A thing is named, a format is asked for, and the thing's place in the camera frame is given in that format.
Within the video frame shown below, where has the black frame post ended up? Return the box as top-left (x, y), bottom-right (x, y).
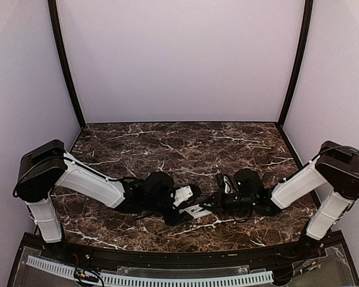
top-left (47, 0), bottom-right (86, 129)
top-left (277, 0), bottom-right (314, 130)

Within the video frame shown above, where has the white slotted cable duct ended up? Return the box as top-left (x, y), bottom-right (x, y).
top-left (26, 255), bottom-right (273, 286)

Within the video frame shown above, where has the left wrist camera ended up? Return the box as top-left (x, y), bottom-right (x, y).
top-left (171, 184), bottom-right (201, 209)

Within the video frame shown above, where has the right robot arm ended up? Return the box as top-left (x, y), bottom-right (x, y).
top-left (200, 141), bottom-right (359, 259)

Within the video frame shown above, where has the black front rail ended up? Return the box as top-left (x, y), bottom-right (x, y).
top-left (20, 233), bottom-right (345, 273)

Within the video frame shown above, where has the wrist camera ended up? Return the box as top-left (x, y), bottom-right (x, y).
top-left (171, 184), bottom-right (201, 209)
top-left (215, 173), bottom-right (235, 194)

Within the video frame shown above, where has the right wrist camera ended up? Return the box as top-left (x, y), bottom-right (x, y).
top-left (215, 173), bottom-right (235, 194)

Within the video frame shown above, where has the right black frame post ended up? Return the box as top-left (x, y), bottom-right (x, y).
top-left (277, 0), bottom-right (314, 130)

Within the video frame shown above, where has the white remote control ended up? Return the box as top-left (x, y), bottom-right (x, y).
top-left (179, 204), bottom-right (212, 220)

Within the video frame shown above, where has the left black frame post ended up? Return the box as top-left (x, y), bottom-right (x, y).
top-left (47, 0), bottom-right (86, 129)

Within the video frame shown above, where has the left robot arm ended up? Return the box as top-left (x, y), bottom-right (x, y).
top-left (13, 139), bottom-right (199, 261)

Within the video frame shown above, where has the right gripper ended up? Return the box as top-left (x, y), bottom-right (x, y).
top-left (199, 188), bottom-right (255, 216)

